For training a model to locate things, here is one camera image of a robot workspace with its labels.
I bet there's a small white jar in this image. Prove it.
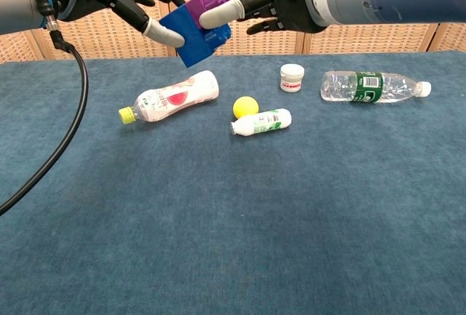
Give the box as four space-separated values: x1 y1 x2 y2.
279 63 306 94

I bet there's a small white yogurt bottle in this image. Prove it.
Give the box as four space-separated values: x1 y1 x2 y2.
229 108 293 137

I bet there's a clear green label water bottle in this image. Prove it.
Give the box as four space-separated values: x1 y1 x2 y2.
320 70 433 105

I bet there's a woven wooden folding screen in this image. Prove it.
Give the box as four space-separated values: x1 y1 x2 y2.
0 0 466 65

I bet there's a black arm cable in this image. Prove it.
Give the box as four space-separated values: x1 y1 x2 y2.
0 0 90 218

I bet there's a yellow ball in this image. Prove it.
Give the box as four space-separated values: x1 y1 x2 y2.
232 95 261 120

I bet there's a blue purple toy block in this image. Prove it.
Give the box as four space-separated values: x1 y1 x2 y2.
158 1 233 69

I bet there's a purple plastic block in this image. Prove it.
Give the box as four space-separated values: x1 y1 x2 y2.
185 0 234 31

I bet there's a blue carpet table mat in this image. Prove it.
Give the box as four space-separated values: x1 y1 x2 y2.
0 49 466 315

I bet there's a pink label drink bottle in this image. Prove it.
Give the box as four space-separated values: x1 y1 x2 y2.
118 70 221 126

